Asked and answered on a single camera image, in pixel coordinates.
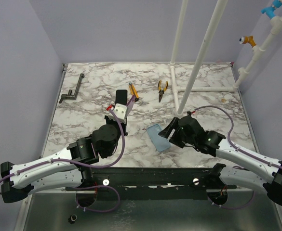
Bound blue cased phone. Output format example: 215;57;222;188
147;124;171;153

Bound black smartphone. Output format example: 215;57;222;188
125;95;135;118
115;90;128;105

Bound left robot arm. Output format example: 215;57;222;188
0;115;127;203

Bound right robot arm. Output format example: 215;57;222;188
159;115;282;206

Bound yellow utility knife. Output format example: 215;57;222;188
129;82;139;102

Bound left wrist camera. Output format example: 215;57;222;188
107;103;128;123

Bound white PVC pipe frame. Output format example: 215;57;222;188
169;0;282;116

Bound yellow handled pliers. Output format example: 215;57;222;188
158;80;168;102

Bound dark metal crank handle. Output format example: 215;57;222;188
58;73;85;103

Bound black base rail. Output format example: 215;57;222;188
34;164;276;202

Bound small black ring knob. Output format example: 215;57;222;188
68;215;78;224

